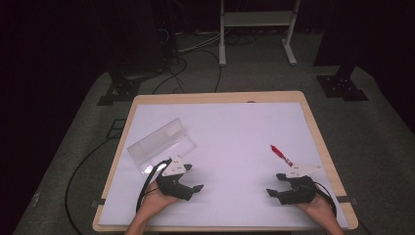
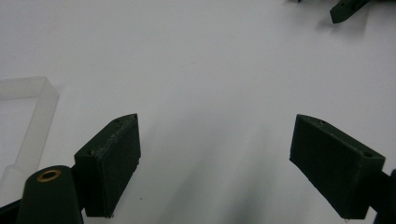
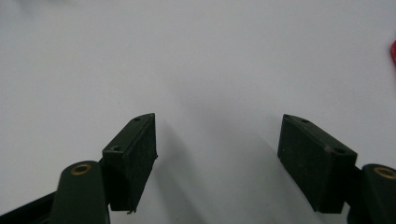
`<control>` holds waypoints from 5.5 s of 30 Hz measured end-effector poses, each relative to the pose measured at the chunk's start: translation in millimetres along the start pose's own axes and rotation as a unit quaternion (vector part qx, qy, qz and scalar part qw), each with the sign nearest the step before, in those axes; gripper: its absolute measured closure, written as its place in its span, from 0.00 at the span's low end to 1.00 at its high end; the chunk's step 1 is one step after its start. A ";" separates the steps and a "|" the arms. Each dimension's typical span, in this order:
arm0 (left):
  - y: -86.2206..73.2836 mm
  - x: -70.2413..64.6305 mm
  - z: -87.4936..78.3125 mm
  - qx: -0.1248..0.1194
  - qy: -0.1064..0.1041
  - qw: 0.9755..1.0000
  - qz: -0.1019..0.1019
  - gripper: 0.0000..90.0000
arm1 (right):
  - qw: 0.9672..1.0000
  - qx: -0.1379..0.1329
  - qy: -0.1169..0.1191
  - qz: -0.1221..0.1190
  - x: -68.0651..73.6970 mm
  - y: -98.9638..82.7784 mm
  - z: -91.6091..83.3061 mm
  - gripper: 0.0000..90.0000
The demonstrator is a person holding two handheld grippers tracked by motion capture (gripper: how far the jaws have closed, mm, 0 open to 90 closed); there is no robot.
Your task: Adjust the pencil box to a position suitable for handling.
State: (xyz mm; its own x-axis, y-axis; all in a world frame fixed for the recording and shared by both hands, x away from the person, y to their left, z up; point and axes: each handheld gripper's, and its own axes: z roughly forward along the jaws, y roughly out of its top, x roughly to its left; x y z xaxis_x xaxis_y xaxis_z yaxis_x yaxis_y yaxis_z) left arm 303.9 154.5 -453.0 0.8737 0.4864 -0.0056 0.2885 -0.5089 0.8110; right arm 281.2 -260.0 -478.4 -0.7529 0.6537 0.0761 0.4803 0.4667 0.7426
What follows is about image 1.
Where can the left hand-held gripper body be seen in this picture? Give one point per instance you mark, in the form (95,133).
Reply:
(174,186)

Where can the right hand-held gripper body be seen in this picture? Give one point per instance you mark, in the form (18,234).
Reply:
(299,192)

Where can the black stand base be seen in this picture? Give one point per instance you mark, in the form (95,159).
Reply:
(120,89)
(342,85)

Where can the white metal stand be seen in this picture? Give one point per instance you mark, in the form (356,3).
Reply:
(257,19)

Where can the red pen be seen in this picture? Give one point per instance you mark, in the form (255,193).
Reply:
(279,154)

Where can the wooden table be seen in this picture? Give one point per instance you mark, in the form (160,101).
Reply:
(221,97)

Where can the person's left hand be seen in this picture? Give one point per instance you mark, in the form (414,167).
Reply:
(156,200)

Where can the clear plastic pencil case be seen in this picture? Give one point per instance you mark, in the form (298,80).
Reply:
(161,143)

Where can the white table mat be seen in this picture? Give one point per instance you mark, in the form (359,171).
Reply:
(228,137)

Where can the person's right hand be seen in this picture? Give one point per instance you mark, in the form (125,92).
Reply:
(314,207)

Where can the black tape strip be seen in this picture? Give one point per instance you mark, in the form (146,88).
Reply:
(98,202)
(346,199)

